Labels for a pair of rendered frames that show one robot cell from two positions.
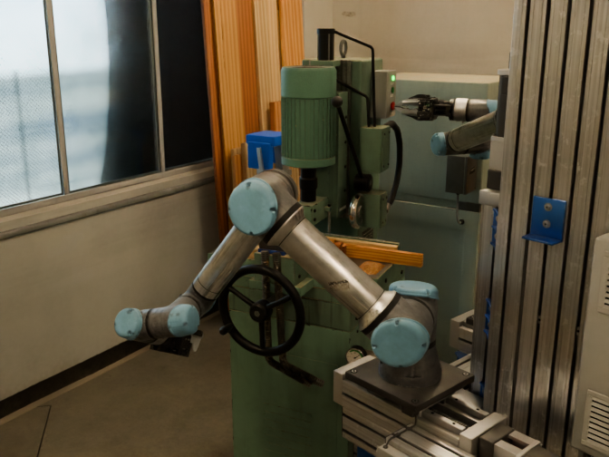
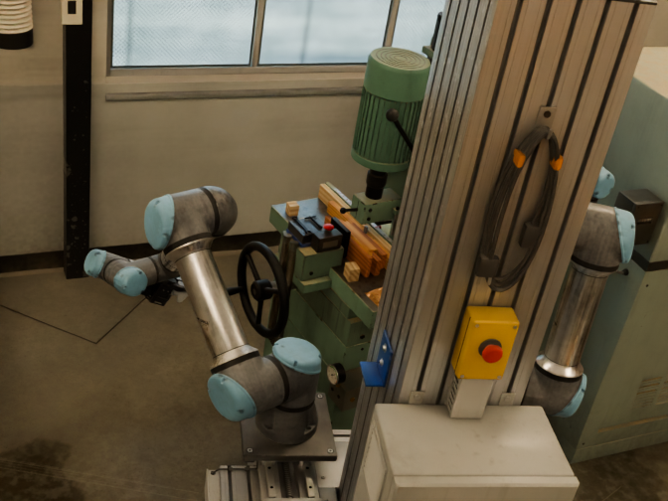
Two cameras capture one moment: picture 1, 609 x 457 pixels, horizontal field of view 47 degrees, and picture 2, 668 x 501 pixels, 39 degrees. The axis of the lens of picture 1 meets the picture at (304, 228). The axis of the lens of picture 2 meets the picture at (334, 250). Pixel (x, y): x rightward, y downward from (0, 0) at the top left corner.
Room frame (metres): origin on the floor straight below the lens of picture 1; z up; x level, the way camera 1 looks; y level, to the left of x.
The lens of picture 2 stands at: (0.07, -1.09, 2.38)
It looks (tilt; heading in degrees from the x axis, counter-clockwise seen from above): 32 degrees down; 28
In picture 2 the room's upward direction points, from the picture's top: 10 degrees clockwise
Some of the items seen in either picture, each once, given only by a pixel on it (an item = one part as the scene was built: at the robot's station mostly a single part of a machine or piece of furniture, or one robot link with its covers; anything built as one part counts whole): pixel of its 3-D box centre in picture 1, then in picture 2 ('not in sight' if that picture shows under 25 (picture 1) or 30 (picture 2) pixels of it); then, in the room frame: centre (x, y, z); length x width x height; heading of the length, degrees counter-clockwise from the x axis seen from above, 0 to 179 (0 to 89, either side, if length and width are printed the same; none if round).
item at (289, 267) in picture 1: (284, 263); (310, 251); (2.08, 0.06, 0.92); 0.15 x 0.13 x 0.09; 65
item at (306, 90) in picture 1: (308, 116); (390, 109); (2.26, -0.01, 1.35); 0.18 x 0.18 x 0.31
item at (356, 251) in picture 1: (333, 248); (381, 255); (2.22, -0.10, 0.92); 0.60 x 0.02 x 0.04; 65
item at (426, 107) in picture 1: (436, 109); not in sight; (2.38, -0.44, 1.36); 0.12 x 0.09 x 0.08; 65
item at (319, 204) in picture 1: (311, 212); (376, 208); (2.27, -0.02, 1.03); 0.14 x 0.07 x 0.09; 155
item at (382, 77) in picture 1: (383, 93); not in sight; (2.49, -0.28, 1.40); 0.10 x 0.06 x 0.16; 155
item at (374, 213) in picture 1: (372, 209); not in sight; (2.36, -0.23, 1.02); 0.09 x 0.07 x 0.12; 65
